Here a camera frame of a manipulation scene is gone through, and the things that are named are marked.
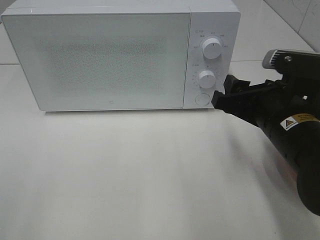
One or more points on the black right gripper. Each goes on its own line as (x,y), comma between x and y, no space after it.
(281,116)

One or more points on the round white door button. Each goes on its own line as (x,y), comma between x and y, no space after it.
(203,99)

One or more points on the white microwave door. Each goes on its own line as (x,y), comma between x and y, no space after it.
(86,62)

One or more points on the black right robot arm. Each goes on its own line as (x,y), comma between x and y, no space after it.
(304,158)

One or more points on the lower white timer knob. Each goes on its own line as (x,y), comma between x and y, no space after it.
(206,79)

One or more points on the upper white power knob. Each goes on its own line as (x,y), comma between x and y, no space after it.
(212,47)

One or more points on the white microwave oven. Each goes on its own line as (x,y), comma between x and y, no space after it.
(208,18)

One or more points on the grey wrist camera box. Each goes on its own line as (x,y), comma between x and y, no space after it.
(300,72)

